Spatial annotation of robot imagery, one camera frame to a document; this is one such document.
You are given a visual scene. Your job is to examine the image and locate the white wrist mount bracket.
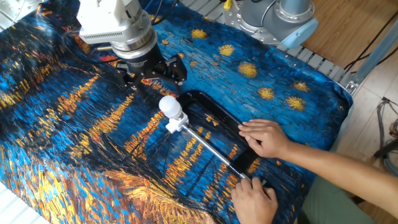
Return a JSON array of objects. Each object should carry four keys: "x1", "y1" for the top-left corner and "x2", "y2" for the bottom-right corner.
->
[{"x1": 76, "y1": 0, "x2": 153, "y2": 46}]

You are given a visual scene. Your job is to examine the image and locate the person's right forearm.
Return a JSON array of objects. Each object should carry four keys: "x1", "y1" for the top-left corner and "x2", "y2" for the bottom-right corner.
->
[{"x1": 284, "y1": 141, "x2": 398, "y2": 218}]

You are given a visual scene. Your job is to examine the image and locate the black floor cable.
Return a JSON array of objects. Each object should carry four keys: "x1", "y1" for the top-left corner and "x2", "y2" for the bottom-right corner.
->
[{"x1": 343, "y1": 11, "x2": 398, "y2": 74}]

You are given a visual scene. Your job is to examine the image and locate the white light bulb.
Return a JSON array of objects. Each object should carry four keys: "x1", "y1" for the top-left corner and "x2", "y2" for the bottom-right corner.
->
[{"x1": 158, "y1": 95, "x2": 184, "y2": 121}]

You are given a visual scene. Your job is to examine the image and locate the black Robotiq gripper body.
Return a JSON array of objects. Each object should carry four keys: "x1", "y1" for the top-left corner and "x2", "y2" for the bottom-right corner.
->
[{"x1": 120, "y1": 46, "x2": 170, "y2": 82}]

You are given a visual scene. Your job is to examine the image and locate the black stand leg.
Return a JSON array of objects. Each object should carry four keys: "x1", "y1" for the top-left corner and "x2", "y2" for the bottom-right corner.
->
[{"x1": 373, "y1": 138, "x2": 398, "y2": 159}]

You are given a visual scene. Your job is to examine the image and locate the white lamp socket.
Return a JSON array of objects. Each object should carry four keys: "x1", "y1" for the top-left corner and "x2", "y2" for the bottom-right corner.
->
[{"x1": 165, "y1": 112, "x2": 190, "y2": 135}]

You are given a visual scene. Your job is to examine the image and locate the aluminium frame post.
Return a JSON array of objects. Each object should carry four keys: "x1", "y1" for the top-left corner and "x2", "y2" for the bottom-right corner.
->
[{"x1": 345, "y1": 18, "x2": 398, "y2": 95}]

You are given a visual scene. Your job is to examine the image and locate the black C-clamp with silver screw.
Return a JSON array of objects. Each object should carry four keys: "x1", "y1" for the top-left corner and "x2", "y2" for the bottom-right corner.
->
[{"x1": 178, "y1": 90, "x2": 268, "y2": 187}]

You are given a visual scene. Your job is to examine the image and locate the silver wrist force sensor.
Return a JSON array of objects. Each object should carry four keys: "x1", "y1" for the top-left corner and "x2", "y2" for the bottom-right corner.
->
[{"x1": 110, "y1": 29, "x2": 158, "y2": 60}]

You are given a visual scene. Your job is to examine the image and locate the green trousers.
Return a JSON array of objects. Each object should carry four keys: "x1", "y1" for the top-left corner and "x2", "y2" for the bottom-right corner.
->
[{"x1": 300, "y1": 175, "x2": 377, "y2": 224}]

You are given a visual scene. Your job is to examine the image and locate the person's left hand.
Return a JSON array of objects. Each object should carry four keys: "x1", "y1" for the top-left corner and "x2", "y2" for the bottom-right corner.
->
[{"x1": 230, "y1": 177, "x2": 279, "y2": 224}]

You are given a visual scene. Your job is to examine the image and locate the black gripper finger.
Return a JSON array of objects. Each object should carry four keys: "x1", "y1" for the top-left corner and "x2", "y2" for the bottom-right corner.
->
[
  {"x1": 116, "y1": 64, "x2": 148, "y2": 95},
  {"x1": 161, "y1": 55, "x2": 188, "y2": 95}
]

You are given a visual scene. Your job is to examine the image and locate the grey hose bundle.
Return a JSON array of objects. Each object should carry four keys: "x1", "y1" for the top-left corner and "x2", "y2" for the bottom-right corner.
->
[{"x1": 374, "y1": 96, "x2": 398, "y2": 177}]

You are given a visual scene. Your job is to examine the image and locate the black wrist cable with connector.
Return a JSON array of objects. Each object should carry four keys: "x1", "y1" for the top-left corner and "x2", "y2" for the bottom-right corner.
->
[{"x1": 61, "y1": 29, "x2": 114, "y2": 66}]

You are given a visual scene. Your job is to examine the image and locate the person's right hand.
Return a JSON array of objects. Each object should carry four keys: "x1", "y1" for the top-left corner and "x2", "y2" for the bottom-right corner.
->
[{"x1": 237, "y1": 118, "x2": 294, "y2": 160}]

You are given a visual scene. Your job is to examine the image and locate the starry night painting cloth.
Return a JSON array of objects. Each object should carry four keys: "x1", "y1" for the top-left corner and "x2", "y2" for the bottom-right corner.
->
[{"x1": 0, "y1": 0, "x2": 354, "y2": 224}]

